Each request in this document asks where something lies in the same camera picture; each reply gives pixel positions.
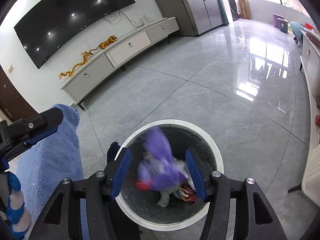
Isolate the clear white plastic bag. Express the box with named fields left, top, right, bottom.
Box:
left=175, top=159, right=195, bottom=191

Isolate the white tissue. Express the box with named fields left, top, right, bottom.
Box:
left=157, top=190, right=173, bottom=207

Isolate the purple plastic wrapper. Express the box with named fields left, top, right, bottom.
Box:
left=137, top=126, right=186, bottom=192

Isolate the red candy bag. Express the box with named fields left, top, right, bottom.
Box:
left=135, top=181, right=150, bottom=191

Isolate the white round trash bin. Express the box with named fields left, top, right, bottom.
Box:
left=116, top=119, right=224, bottom=231

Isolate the blue white gloved left hand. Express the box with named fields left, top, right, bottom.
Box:
left=1, top=171, right=34, bottom=239

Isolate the dark brown door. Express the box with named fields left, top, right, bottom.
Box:
left=0, top=67, right=38, bottom=122

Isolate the blue fluffy bed cover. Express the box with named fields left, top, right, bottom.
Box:
left=16, top=104, right=84, bottom=226

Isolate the orange snack wrapper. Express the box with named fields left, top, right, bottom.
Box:
left=178, top=183, right=197, bottom=203

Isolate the golden dragon ornament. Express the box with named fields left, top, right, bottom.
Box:
left=59, top=50, right=93, bottom=80

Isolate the grey white TV cabinet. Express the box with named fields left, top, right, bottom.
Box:
left=61, top=17, right=180, bottom=106

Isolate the golden tiger ornament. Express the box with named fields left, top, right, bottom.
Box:
left=99, top=35, right=118, bottom=49

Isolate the white sideboard cabinet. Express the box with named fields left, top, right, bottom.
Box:
left=290, top=28, right=319, bottom=205

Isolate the purple storage bin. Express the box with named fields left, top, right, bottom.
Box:
left=272, top=14, right=285, bottom=28

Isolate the cardboard box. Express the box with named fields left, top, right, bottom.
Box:
left=238, top=0, right=251, bottom=20

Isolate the grey steel refrigerator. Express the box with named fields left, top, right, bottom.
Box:
left=145, top=0, right=230, bottom=37

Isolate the washing machine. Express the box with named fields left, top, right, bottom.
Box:
left=228, top=0, right=241, bottom=21

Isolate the black wall television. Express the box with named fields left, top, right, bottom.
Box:
left=14, top=0, right=135, bottom=68

